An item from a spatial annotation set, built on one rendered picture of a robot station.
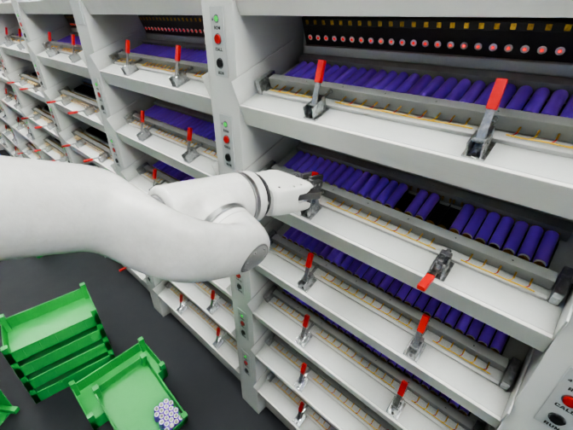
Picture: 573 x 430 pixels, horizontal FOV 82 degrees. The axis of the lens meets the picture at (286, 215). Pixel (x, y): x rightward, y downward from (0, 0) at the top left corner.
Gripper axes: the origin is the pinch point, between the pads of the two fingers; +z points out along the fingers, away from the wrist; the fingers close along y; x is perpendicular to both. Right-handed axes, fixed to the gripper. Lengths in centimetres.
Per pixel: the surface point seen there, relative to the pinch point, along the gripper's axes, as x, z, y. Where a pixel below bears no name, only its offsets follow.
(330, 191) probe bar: -2.3, 4.8, 1.8
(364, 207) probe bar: -2.9, 5.0, 9.9
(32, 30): 21, -4, -158
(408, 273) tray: -9.0, -0.1, 22.6
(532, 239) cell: 0.3, 10.0, 35.9
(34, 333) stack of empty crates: -86, -34, -94
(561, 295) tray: -3.4, 2.4, 41.4
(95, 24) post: 25, -4, -88
